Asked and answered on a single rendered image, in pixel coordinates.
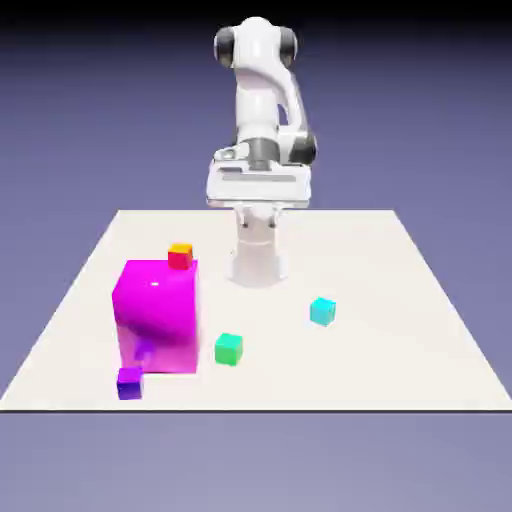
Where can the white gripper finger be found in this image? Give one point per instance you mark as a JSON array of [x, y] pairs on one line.
[[244, 219], [273, 219]]

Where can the small green cube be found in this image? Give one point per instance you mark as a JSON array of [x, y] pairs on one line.
[[228, 350]]

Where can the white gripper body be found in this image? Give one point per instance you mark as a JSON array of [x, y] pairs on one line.
[[258, 190]]

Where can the large magenta box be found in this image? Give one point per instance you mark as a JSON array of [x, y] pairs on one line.
[[160, 312]]

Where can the small purple cube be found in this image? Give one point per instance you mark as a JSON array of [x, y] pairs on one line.
[[129, 384]]

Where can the small cyan cube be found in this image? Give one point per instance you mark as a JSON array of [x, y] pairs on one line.
[[322, 312]]

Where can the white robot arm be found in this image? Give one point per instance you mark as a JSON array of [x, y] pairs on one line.
[[258, 80]]

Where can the small red cube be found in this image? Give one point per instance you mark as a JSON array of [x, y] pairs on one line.
[[180, 258]]

